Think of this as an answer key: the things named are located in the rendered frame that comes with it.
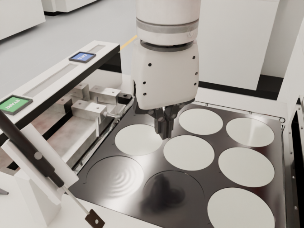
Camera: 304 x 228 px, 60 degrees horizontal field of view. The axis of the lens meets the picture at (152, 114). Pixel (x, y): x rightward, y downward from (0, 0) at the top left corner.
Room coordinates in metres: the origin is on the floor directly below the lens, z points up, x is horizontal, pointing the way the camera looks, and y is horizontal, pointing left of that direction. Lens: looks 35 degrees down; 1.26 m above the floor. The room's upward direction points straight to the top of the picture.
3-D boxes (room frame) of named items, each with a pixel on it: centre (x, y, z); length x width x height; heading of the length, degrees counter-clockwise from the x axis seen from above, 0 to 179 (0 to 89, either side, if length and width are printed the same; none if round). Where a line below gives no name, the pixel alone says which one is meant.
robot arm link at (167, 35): (0.36, -0.02, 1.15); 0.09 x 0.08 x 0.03; 111
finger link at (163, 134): (0.36, 0.00, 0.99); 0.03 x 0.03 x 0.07; 21
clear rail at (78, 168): (0.45, 0.10, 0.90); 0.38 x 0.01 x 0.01; 159
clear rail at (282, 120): (0.55, -0.13, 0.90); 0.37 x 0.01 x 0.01; 69
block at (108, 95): (0.61, 0.13, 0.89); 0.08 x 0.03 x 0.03; 69
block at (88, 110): (0.53, 0.15, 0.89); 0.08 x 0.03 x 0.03; 69
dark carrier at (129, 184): (0.38, -0.07, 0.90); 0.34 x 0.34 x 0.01; 69
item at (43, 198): (0.19, 0.12, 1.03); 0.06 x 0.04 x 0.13; 69
